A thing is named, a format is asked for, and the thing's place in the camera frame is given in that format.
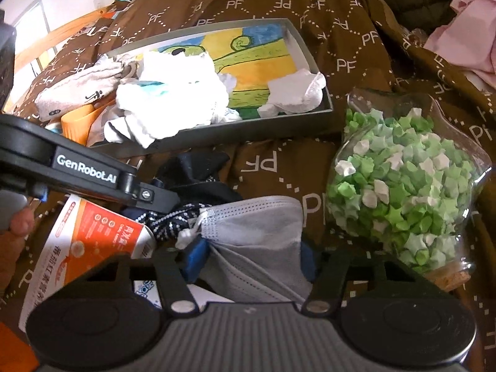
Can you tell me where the grey face mask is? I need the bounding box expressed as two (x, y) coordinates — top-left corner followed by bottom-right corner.
(176, 196), (311, 306)

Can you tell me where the white teal patterned cloth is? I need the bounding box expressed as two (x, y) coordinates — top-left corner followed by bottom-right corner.
(104, 51), (241, 149)

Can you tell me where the white grey sock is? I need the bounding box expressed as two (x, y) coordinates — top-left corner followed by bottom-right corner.
(34, 59), (127, 122)

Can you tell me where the person's left hand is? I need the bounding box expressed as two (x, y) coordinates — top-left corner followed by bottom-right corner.
(0, 206), (34, 295)

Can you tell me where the dark navy patterned sock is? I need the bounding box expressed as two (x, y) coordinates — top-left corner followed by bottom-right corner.
(121, 151), (242, 245)

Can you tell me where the orange white food packet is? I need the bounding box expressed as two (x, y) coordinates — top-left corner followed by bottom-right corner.
(19, 195), (156, 333)

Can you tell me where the grey tray with green drawing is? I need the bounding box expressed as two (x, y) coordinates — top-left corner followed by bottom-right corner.
(92, 19), (333, 159)

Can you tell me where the crumpled white tissue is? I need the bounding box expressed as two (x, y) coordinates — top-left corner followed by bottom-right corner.
(257, 69), (326, 118)

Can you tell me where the brown PF patterned duvet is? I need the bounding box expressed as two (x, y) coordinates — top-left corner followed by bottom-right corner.
(0, 0), (496, 372)

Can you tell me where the pink cloth garment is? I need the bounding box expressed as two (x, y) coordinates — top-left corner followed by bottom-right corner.
(425, 0), (495, 86)

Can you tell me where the wooden bed rail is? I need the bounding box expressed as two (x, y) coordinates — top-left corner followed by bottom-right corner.
(14, 6), (110, 72)

